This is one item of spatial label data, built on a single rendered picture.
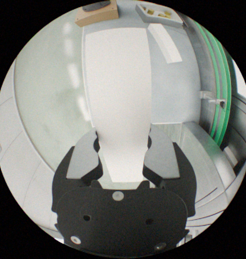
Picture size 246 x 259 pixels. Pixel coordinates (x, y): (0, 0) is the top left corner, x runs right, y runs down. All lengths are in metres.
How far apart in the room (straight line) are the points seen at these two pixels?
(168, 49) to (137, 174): 0.47
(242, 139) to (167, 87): 0.63
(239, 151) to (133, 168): 0.71
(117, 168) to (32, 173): 3.25
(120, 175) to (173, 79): 0.47
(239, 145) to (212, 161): 0.37
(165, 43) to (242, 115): 0.60
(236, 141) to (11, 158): 3.77
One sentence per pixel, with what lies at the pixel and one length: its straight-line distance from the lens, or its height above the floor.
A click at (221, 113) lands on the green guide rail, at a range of 0.56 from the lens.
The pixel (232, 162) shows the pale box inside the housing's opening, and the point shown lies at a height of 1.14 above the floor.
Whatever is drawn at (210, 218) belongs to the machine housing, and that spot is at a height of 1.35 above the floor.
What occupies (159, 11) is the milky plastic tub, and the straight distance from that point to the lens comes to 0.73.
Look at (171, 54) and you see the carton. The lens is 0.46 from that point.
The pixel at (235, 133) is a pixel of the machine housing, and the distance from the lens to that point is 0.74.
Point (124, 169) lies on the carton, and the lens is 0.16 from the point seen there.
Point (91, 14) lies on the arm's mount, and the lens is 0.57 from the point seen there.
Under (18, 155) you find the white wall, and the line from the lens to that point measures 3.16.
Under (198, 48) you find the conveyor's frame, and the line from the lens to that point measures 0.63.
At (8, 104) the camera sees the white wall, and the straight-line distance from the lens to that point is 3.35.
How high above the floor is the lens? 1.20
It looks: 59 degrees down
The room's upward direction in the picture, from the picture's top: 178 degrees counter-clockwise
